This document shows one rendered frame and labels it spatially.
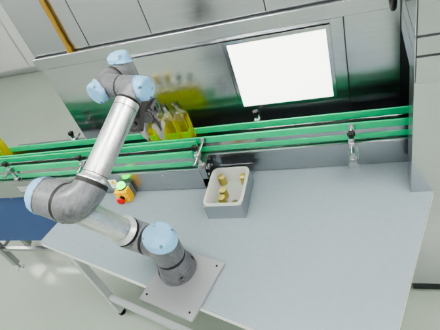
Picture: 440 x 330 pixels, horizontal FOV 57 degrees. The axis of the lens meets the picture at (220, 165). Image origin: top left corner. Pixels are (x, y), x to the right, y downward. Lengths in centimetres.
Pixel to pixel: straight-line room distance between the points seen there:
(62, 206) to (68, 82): 111
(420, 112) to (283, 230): 65
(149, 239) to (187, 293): 26
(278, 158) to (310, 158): 14
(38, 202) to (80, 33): 97
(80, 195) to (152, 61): 89
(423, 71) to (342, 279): 72
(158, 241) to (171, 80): 79
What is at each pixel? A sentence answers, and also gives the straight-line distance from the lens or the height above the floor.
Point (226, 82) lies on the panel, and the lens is 184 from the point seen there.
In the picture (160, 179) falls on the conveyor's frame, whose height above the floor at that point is 83.
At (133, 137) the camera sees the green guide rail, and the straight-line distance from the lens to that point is 209.
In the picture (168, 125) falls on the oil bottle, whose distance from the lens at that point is 187.
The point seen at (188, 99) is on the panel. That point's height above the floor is 107.
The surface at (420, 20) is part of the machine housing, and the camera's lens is 132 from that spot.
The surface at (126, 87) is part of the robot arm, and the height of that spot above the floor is 150.
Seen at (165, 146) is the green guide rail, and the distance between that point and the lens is 192.
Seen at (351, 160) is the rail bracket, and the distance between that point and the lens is 169.
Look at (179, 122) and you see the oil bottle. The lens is 185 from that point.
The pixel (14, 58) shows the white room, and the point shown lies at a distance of 667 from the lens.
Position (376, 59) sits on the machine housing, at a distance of 179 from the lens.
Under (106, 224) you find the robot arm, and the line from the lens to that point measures 143.
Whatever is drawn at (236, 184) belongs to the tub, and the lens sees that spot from 185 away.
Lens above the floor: 203
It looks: 39 degrees down
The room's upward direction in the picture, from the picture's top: 21 degrees counter-clockwise
